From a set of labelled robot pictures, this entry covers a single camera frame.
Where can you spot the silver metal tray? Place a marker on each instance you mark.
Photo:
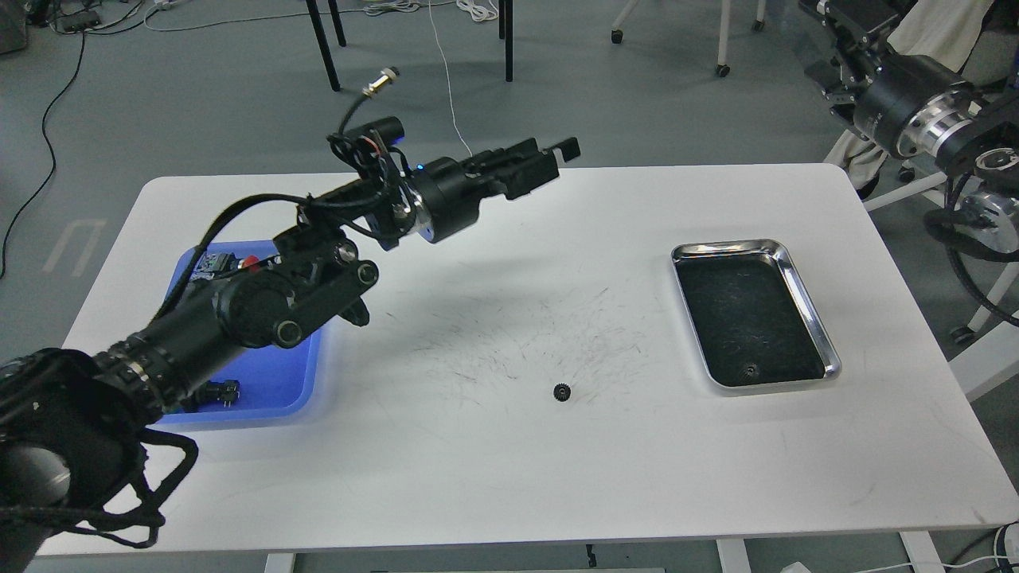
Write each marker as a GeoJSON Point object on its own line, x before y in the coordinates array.
{"type": "Point", "coordinates": [746, 303]}

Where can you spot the black table leg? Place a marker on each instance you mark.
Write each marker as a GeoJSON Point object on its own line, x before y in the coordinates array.
{"type": "Point", "coordinates": [316, 20]}
{"type": "Point", "coordinates": [505, 10]}

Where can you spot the green push button switch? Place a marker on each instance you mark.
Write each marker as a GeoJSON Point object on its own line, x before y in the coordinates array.
{"type": "Point", "coordinates": [225, 392]}

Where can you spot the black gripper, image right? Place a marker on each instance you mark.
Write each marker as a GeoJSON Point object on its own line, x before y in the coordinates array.
{"type": "Point", "coordinates": [906, 105]}

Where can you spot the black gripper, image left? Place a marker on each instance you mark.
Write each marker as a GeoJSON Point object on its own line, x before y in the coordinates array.
{"type": "Point", "coordinates": [450, 191]}

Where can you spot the red push button switch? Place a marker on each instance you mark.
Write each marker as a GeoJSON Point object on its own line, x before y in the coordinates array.
{"type": "Point", "coordinates": [220, 264]}

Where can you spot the white rolling stand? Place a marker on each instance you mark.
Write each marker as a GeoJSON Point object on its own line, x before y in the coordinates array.
{"type": "Point", "coordinates": [617, 34]}

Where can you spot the blue plastic tray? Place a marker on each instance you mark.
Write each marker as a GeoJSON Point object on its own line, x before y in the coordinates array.
{"type": "Point", "coordinates": [274, 382]}

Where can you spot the beige cloth on chair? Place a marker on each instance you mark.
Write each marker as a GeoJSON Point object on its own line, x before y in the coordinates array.
{"type": "Point", "coordinates": [946, 31]}

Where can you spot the small black gear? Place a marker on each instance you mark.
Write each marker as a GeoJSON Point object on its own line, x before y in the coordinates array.
{"type": "Point", "coordinates": [750, 371]}
{"type": "Point", "coordinates": [562, 392]}

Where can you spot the black table leg right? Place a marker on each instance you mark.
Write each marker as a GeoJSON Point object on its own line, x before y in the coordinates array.
{"type": "Point", "coordinates": [505, 10]}

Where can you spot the black table leg left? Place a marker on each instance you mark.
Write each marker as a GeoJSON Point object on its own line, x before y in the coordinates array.
{"type": "Point", "coordinates": [316, 20]}

